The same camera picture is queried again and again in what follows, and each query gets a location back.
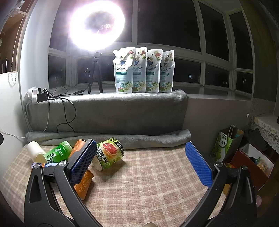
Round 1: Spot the white plastic cup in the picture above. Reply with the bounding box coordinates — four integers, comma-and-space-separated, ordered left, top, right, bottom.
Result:
27, 141, 47, 164

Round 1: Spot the orange paper cup front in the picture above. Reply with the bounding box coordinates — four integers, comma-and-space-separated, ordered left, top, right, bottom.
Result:
74, 170, 94, 200

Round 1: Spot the orange paper cup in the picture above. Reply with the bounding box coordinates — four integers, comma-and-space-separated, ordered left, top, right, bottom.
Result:
74, 170, 94, 200
69, 140, 86, 158

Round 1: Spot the orange paper cup rear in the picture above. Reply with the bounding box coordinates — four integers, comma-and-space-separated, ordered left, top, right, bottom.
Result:
69, 140, 86, 158

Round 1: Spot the red cardboard box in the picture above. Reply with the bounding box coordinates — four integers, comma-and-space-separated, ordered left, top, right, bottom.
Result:
231, 143, 274, 191

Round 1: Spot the rolled grey blanket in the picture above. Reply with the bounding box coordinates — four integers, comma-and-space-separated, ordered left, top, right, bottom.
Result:
26, 129, 191, 150

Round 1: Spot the green paper shopping bag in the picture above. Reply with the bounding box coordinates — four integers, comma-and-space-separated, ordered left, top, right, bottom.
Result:
210, 125, 244, 163

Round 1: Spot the plaid pink table cover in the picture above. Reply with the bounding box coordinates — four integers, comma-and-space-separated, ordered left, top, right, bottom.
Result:
1, 145, 208, 226

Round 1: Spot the white lace cloth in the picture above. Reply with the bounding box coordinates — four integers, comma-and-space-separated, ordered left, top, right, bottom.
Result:
251, 113, 279, 153

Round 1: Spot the black power adapter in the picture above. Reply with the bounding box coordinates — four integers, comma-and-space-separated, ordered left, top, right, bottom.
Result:
37, 88, 49, 103

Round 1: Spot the white power strip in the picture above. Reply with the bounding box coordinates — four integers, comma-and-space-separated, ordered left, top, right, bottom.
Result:
27, 87, 39, 104

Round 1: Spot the grey blanket on sill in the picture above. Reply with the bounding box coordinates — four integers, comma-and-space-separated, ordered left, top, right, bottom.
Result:
26, 90, 187, 135

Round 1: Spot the white refill pouch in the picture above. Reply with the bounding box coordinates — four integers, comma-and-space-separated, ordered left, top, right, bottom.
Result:
146, 49, 163, 93
159, 50, 175, 93
113, 47, 136, 94
132, 47, 148, 93

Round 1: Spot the black light tripod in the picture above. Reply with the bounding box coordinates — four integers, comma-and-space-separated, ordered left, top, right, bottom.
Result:
84, 52, 103, 94

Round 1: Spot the white cable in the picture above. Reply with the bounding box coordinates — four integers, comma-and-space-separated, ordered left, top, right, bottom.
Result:
0, 99, 51, 140

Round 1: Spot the black cable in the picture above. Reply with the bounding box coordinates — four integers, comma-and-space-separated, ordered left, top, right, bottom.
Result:
43, 85, 92, 133

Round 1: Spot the ring light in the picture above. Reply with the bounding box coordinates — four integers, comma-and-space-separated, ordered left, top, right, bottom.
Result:
69, 1, 125, 52

